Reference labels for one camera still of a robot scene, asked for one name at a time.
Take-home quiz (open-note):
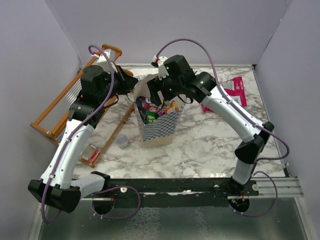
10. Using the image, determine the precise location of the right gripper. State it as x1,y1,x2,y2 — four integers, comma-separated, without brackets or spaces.
146,72,183,107

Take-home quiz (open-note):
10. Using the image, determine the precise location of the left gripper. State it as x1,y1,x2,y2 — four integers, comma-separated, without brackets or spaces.
98,65,139,104

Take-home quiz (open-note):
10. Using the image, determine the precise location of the blue checkered paper bag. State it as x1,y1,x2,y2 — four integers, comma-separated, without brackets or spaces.
132,74,187,148

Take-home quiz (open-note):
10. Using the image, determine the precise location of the pink snack bag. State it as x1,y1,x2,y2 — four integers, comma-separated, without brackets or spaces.
201,76,248,113

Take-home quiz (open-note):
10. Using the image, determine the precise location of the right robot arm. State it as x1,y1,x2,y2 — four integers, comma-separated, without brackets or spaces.
147,54,274,196

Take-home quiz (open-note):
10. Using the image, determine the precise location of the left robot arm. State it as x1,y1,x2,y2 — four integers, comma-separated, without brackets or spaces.
28,65,138,213

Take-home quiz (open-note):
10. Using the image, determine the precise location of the brown chocolate candy pack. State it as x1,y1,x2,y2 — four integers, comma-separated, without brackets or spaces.
157,103,167,117

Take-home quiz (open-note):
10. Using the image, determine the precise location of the purple berries snack pack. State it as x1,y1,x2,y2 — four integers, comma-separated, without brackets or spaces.
135,96,159,116

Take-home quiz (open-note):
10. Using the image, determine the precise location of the orange snack pack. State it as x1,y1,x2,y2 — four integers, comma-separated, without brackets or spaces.
164,101,179,115

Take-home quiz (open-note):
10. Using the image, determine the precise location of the green snack pack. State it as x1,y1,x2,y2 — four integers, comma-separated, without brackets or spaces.
146,110,159,124

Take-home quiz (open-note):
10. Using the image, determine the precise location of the small clear plastic cup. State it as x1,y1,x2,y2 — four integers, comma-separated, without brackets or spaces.
116,134,129,149

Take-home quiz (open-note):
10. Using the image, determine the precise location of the red white small box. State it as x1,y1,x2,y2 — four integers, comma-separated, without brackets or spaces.
88,150,100,164

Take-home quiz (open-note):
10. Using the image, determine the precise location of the orange wooden rack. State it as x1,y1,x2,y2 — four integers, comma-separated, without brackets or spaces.
29,44,142,169

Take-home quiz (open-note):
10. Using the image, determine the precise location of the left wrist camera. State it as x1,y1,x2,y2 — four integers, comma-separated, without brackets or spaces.
91,48,118,73

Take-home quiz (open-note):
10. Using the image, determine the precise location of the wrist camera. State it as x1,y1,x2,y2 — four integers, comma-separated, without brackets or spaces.
91,48,118,73
151,55,169,80

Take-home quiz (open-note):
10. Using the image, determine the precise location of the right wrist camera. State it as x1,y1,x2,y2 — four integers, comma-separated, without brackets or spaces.
151,55,169,80

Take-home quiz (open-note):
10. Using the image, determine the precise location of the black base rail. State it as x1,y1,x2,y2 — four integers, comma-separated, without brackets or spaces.
90,177,259,208

